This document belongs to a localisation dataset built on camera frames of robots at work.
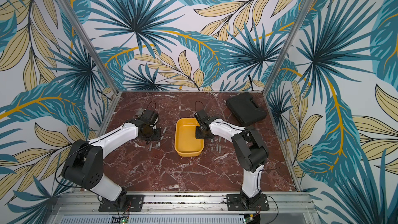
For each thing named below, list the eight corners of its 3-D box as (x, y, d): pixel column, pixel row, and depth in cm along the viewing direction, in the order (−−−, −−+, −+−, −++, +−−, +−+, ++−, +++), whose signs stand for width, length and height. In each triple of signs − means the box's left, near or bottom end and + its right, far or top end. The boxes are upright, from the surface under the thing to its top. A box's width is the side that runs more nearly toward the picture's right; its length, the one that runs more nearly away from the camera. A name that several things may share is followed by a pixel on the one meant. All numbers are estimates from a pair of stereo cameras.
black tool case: (241, 128, 102) (243, 123, 98) (224, 103, 115) (225, 98, 111) (265, 117, 108) (268, 113, 103) (246, 95, 120) (247, 90, 116)
